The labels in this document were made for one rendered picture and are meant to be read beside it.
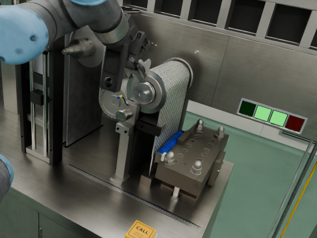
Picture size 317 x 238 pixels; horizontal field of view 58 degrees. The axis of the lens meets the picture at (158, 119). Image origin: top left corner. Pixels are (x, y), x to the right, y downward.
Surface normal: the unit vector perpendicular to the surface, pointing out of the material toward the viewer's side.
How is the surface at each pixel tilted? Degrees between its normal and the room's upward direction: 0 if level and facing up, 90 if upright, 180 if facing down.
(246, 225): 0
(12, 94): 90
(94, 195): 0
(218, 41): 90
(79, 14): 110
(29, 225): 90
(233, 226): 0
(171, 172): 90
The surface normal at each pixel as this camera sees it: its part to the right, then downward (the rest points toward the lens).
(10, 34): 0.07, 0.45
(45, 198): 0.16, -0.89
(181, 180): -0.43, 0.33
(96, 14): 0.29, 0.88
